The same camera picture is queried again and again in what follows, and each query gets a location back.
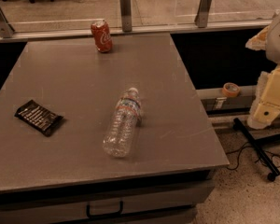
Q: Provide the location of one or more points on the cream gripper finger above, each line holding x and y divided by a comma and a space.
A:
266, 106
258, 41

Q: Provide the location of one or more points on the clear plastic water bottle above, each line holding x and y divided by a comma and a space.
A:
126, 117

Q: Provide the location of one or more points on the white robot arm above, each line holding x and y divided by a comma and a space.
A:
273, 40

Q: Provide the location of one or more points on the red coke can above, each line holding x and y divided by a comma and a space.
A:
102, 36

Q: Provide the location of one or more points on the orange tape roll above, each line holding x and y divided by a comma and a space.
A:
230, 90

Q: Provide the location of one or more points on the black wheeled stand leg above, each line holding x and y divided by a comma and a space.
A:
257, 144

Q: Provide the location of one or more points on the grey metal side beam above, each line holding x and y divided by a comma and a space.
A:
214, 101

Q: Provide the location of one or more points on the grey table drawer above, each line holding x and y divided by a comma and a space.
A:
169, 204

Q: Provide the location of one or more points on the black snack bar wrapper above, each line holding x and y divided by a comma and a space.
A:
38, 117

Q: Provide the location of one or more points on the right metal rail bracket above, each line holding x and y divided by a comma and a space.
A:
201, 19

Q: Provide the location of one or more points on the metal rail bracket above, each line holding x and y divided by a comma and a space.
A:
6, 30
201, 19
126, 15

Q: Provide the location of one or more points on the middle metal rail bracket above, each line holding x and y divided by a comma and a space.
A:
126, 15

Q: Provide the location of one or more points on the black drawer handle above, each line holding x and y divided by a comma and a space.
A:
105, 211

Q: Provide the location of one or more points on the left metal rail bracket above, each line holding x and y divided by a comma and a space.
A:
6, 30

